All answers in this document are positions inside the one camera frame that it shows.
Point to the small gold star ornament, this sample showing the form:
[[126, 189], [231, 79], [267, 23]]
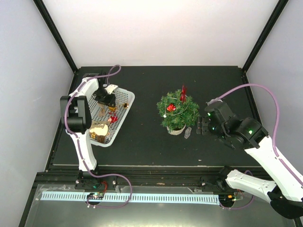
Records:
[[92, 135]]

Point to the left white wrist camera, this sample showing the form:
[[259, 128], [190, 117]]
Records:
[[111, 88]]

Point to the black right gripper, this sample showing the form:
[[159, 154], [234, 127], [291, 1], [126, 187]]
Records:
[[201, 127]]

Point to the gold bell ornament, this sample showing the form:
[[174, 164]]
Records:
[[126, 105]]

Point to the burlap bow ornament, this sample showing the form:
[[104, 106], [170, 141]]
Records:
[[101, 110]]

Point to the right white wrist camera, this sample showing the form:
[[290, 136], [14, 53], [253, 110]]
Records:
[[214, 100]]

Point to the clear battery box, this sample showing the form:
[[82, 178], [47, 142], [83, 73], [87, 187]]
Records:
[[187, 132]]

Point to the gold gift box ornament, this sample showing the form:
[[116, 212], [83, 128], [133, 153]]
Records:
[[113, 108]]

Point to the white slotted cable duct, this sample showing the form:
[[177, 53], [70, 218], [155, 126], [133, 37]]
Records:
[[208, 199]]

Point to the small santa figure ornament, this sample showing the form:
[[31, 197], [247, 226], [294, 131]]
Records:
[[112, 119]]

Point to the red star ornament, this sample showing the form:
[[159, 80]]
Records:
[[183, 94]]

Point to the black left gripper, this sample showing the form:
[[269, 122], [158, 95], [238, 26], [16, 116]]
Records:
[[112, 99]]

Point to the small green christmas tree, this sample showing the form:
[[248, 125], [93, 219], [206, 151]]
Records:
[[177, 122]]

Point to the white tree pot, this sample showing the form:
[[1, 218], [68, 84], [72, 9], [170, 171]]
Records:
[[175, 131]]

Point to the brown pine cone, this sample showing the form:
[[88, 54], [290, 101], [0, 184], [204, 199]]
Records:
[[101, 138]]

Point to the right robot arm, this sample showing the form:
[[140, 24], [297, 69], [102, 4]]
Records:
[[284, 192]]

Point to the silver star ornament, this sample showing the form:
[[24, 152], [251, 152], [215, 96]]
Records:
[[110, 135]]

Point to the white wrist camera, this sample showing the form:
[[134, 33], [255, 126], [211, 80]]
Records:
[[111, 88], [214, 100]]

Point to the red gift box ornament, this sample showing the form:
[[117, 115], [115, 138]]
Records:
[[171, 107]]

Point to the white perforated plastic basket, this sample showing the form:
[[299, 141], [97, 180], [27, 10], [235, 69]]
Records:
[[122, 96]]

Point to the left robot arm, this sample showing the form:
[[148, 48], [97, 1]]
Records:
[[76, 116]]

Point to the white ball string lights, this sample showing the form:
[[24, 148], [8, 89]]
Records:
[[181, 108]]

